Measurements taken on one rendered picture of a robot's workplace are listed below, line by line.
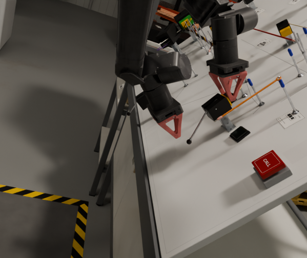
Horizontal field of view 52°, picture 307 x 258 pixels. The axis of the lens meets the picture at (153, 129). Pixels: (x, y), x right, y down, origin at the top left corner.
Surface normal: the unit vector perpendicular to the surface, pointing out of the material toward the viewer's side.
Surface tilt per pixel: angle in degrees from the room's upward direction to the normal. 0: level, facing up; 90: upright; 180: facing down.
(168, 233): 53
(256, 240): 0
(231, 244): 0
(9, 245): 0
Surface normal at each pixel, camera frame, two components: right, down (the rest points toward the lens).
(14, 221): 0.33, -0.85
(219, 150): -0.55, -0.71
